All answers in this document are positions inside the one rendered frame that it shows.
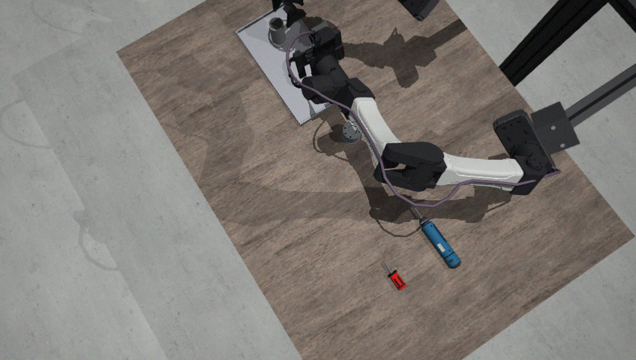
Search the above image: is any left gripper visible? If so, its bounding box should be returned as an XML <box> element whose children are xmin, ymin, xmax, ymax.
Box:
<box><xmin>292</xmin><ymin>29</ymin><xmax>345</xmax><ymax>79</ymax></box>

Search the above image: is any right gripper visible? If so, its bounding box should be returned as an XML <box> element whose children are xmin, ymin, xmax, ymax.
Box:
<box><xmin>272</xmin><ymin>0</ymin><xmax>306</xmax><ymax>28</ymax></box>

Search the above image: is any red screwdriver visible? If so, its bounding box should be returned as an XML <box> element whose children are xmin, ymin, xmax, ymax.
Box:
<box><xmin>384</xmin><ymin>262</ymin><xmax>406</xmax><ymax>290</ymax></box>

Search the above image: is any blue cordless screwdriver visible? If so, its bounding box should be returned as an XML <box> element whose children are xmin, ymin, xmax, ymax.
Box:
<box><xmin>411</xmin><ymin>205</ymin><xmax>461</xmax><ymax>269</ymax></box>

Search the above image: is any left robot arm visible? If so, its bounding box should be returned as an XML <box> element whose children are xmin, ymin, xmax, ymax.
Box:
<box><xmin>301</xmin><ymin>21</ymin><xmax>555</xmax><ymax>196</ymax></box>

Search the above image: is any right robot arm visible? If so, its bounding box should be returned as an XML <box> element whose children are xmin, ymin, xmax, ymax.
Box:
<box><xmin>400</xmin><ymin>0</ymin><xmax>430</xmax><ymax>17</ymax></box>

